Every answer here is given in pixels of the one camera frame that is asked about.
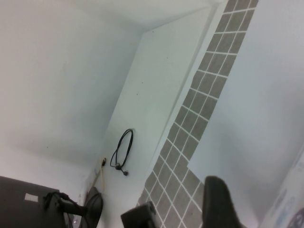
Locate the grey white checkered tablecloth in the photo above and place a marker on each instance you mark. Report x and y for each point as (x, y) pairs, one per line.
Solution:
(202, 95)

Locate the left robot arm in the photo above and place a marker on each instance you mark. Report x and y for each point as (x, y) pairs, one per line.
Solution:
(14, 209)

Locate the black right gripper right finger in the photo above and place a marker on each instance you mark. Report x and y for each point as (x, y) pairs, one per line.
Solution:
(218, 206)

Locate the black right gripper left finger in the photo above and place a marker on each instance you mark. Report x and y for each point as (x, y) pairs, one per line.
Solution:
(140, 216)

